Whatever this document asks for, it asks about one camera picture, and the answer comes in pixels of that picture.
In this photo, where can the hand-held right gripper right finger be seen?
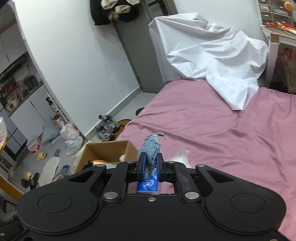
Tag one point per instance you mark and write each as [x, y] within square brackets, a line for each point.
[160, 168]

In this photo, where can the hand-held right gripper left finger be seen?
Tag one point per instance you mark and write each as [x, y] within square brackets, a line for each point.
[143, 165]

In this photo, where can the frayed blue denim piece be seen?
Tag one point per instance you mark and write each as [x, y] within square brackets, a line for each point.
[151, 148]

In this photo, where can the blue tissue packet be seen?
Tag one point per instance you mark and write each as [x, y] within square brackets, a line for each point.
[148, 185]

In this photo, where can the brown cardboard box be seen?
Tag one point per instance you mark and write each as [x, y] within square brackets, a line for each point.
[104, 149]

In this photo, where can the clear plastic bag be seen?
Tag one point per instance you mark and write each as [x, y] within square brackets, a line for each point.
[180, 157]

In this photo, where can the cartoon floor mat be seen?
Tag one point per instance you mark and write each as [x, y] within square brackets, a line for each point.
[122, 125]

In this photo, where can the grey sneaker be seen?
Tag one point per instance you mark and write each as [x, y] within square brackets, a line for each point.
[104, 133]
[111, 122]

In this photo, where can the black slipper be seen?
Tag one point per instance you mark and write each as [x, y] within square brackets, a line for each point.
[139, 111]

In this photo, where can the pink bed sheet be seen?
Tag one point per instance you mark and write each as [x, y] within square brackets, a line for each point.
[219, 139]

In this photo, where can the white plastic bag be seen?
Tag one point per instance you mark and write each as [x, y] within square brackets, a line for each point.
[71, 136]

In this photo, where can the white shoe insole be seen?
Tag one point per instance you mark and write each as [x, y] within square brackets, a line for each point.
[49, 169]

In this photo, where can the orange cardboard box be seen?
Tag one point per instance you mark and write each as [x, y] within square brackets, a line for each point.
[56, 119]

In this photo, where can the grey plastic bag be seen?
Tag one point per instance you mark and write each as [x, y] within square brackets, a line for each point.
[50, 132]

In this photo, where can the yellow slipper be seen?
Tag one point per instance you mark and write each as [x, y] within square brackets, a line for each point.
[30, 175]
[42, 155]

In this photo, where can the black spray bottle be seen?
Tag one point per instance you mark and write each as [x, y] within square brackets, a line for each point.
[51, 104]

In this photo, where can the pack of water bottles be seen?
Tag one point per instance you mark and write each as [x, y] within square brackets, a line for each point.
[34, 145]

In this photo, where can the grey door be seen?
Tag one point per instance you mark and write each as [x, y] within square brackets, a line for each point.
[150, 46]

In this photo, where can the white sheet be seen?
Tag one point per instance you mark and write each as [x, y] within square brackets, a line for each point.
[219, 60]

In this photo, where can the kitchen counter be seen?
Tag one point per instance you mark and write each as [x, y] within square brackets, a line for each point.
[20, 92]

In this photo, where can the hanging dark clothes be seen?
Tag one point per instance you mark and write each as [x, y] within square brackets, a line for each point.
[113, 10]

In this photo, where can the white desk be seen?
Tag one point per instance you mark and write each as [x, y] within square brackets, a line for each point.
[279, 46]

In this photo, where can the small drawer organizer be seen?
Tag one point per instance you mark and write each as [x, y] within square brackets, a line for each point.
[275, 10]

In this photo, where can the orange round ornament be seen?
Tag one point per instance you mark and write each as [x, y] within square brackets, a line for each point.
[288, 5]

